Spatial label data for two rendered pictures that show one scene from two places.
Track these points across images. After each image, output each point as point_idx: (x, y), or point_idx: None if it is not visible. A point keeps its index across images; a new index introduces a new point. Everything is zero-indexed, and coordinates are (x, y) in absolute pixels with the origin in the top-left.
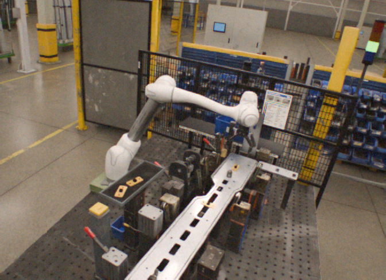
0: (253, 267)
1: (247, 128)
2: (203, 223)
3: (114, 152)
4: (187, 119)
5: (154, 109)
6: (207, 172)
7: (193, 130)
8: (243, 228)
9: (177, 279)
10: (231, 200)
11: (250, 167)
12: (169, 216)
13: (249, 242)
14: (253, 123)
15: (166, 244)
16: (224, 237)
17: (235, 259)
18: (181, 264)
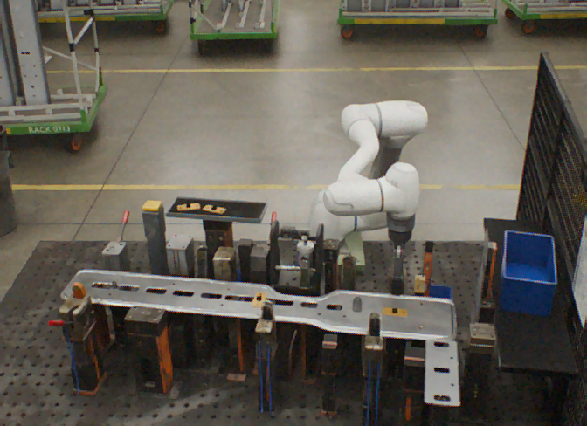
0: None
1: (391, 234)
2: (213, 302)
3: (318, 195)
4: (521, 222)
5: (379, 153)
6: (346, 283)
7: None
8: (321, 408)
9: (112, 302)
10: None
11: (416, 331)
12: (204, 269)
13: (291, 423)
14: (328, 208)
15: (161, 283)
16: (286, 389)
17: (244, 410)
18: (134, 300)
